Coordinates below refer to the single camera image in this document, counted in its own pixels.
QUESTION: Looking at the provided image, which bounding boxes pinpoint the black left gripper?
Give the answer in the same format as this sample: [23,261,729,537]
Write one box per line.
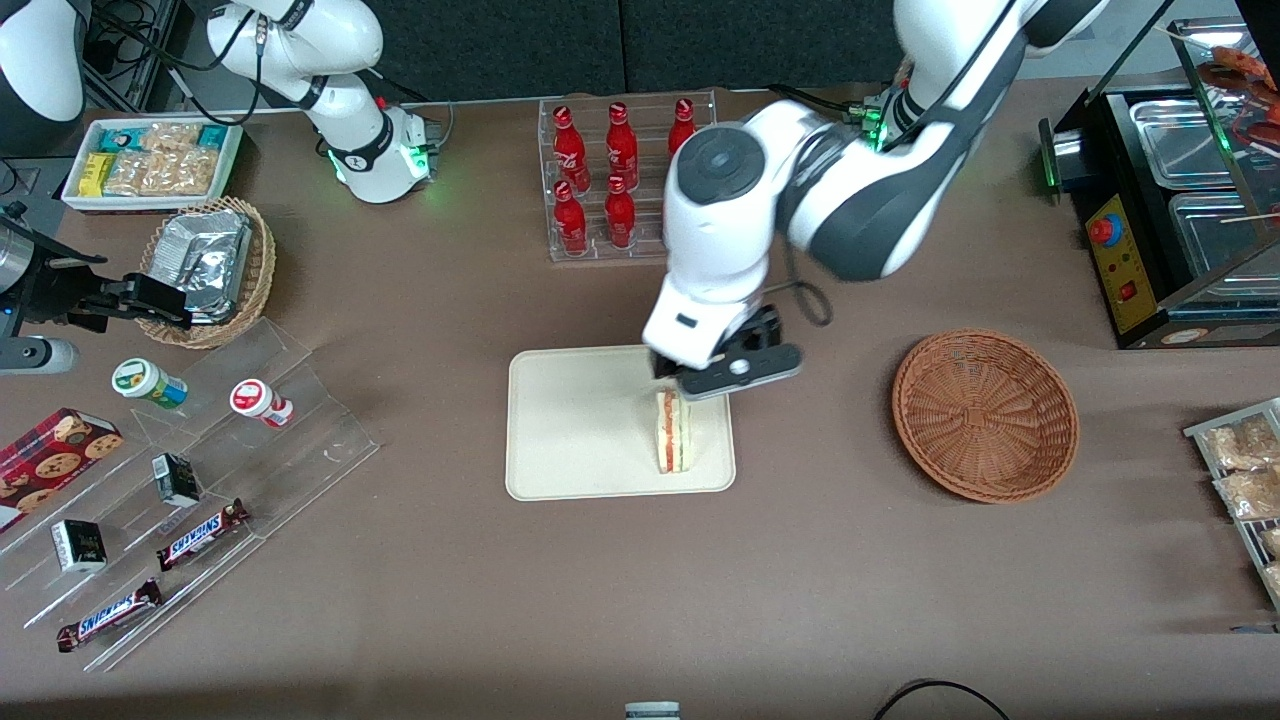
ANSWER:
[653,304,786,383]

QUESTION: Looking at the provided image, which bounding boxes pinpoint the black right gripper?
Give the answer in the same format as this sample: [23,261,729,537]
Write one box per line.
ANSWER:
[18,260,193,335]

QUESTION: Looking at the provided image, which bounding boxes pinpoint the triangular sandwich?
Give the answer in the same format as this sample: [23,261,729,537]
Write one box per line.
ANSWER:
[654,388,693,475]

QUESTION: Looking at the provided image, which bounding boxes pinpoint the white snack tray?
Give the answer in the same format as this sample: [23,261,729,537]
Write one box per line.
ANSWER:
[62,118,244,214]

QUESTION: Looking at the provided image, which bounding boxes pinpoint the cream plastic tray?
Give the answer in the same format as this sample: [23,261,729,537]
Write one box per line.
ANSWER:
[505,341,738,502]

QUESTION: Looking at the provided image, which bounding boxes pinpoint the light tan wicker basket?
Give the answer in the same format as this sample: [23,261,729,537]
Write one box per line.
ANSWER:
[138,196,277,350]

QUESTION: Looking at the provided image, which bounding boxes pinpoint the brown wicker basket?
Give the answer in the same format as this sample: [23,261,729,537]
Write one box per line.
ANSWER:
[891,328,1081,504]

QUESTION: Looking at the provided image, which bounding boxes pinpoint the silver foil pack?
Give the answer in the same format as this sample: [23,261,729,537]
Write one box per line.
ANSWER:
[148,208,253,323]

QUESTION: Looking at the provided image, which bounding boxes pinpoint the green lid cup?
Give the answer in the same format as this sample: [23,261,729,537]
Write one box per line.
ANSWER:
[111,357,189,411]

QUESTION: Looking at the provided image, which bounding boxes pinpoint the clear acrylic bottle rack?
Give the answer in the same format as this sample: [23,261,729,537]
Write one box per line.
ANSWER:
[538,90,719,263]

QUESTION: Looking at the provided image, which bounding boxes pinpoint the clear cracker bag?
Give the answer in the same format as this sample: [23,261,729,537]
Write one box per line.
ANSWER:
[103,150,151,196]
[145,150,221,196]
[140,122,201,156]

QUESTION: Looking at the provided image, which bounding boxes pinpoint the red lid cup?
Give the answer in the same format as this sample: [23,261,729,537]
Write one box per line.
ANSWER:
[229,378,296,429]

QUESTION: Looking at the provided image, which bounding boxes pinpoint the small black carton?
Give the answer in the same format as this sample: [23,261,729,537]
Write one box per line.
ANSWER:
[151,452,202,508]
[51,519,108,574]

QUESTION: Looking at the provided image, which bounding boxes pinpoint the red plaid cookie box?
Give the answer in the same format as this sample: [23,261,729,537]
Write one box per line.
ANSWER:
[0,407,124,533]

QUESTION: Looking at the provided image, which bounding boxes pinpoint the clear acrylic stepped display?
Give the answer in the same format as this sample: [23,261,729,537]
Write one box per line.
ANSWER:
[0,318,381,673]

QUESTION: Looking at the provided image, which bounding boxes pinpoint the Snickers chocolate bar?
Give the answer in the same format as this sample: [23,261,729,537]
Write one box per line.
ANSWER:
[56,577,164,653]
[156,498,250,572]

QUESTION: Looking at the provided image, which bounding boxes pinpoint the dark fabric partition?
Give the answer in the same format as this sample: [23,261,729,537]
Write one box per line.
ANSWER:
[365,0,906,103]

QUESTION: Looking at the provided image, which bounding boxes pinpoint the black food warmer case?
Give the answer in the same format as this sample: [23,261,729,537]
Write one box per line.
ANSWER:
[1038,15,1280,351]

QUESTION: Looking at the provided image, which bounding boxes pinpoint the steel food pan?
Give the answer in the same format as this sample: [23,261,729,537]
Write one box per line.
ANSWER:
[1168,190,1280,286]
[1130,98,1236,191]

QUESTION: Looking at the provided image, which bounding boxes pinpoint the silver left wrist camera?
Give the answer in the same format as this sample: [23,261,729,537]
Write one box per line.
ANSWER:
[680,343,804,403]

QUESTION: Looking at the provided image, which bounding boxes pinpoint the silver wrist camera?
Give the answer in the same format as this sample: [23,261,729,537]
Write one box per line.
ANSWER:
[0,337,78,376]
[680,343,804,403]

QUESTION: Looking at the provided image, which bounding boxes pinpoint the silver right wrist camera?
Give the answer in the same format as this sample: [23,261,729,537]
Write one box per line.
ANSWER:
[0,337,78,376]

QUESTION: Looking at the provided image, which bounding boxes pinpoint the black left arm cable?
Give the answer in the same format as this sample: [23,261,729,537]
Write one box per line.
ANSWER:
[765,240,833,328]

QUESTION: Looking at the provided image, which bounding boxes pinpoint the black left base cables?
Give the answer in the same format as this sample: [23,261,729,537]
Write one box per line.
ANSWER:
[768,84,871,126]

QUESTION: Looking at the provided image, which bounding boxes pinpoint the black base cables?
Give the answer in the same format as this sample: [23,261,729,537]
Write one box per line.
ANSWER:
[368,68,457,151]
[768,84,871,126]

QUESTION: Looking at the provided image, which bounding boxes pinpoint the black right base cables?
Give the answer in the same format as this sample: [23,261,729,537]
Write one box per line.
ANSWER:
[368,68,457,151]

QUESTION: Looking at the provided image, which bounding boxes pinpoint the black looped floor cable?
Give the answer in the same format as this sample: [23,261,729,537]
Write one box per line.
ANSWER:
[873,679,1011,720]

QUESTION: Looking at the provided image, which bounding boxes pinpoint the metal wire rack tray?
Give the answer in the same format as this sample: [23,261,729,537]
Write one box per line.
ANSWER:
[1185,398,1280,611]

